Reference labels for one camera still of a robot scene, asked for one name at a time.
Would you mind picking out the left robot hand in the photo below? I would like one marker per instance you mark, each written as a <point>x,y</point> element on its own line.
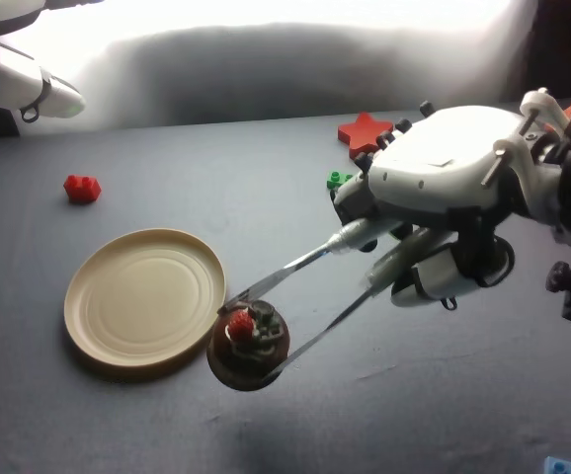
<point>19,81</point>

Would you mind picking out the beige round plate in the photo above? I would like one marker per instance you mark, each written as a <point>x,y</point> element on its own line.
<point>142,296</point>

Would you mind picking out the white backdrop sheet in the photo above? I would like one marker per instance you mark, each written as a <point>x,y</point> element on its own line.
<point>266,69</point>

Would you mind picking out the red toy brick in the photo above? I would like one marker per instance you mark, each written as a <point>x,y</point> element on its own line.
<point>81,190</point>

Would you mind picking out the green toy brick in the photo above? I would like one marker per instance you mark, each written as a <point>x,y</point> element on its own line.
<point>336,179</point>

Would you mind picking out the chocolate cupcake with strawberry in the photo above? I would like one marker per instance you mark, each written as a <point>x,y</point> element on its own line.
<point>246,350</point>

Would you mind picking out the light blue toy brick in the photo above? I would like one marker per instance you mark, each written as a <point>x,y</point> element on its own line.
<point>564,466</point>

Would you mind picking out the red star block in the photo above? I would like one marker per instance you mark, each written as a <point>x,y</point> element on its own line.
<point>359,135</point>

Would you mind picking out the grey table cloth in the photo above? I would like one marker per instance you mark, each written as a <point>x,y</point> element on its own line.
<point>216,187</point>

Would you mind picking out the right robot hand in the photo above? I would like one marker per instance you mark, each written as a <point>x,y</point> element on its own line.
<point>429,163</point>

